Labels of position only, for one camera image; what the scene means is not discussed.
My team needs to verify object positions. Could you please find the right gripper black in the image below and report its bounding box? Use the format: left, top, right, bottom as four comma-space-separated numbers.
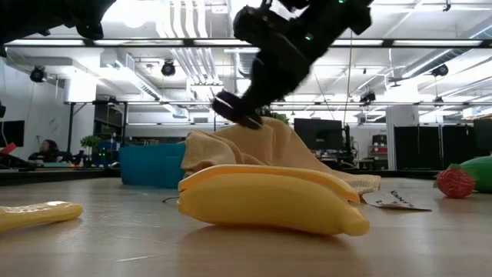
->
211, 5, 313, 131

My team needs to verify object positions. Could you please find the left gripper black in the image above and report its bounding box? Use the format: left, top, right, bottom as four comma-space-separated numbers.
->
0, 0, 118, 45

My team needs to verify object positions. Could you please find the yellow woven cloth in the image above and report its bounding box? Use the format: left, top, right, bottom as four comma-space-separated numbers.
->
180, 116, 382, 195

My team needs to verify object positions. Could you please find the large yellow toy banana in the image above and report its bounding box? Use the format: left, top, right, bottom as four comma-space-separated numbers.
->
177, 164, 371, 237

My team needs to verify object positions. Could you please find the red toy strawberry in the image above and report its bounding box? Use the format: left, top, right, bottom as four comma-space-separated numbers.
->
434, 163, 477, 199

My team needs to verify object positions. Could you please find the oval green toy mango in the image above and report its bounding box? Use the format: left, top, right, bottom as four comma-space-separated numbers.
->
459, 155, 492, 195

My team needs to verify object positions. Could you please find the blue plastic tupperware container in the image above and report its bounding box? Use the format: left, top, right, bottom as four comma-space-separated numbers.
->
118, 143, 188, 189

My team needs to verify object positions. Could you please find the black computer monitor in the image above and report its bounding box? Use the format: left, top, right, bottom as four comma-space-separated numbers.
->
293, 118, 344, 152

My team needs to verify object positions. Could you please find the small green background plant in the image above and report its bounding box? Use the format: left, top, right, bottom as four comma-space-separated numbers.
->
79, 135, 102, 169

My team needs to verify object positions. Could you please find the person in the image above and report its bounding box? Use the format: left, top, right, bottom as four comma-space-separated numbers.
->
28, 138, 62, 163

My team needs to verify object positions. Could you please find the shelf with red boxes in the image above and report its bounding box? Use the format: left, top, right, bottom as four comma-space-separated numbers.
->
370, 134, 389, 171

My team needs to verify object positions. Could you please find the white printed paper tag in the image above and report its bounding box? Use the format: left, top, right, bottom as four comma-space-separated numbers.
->
361, 188, 433, 212

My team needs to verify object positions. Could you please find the black cabinet row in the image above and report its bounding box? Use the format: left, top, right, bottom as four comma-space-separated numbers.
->
394, 118, 492, 172

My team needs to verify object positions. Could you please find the dark wall screen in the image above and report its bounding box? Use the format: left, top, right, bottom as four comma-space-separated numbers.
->
0, 119, 26, 149

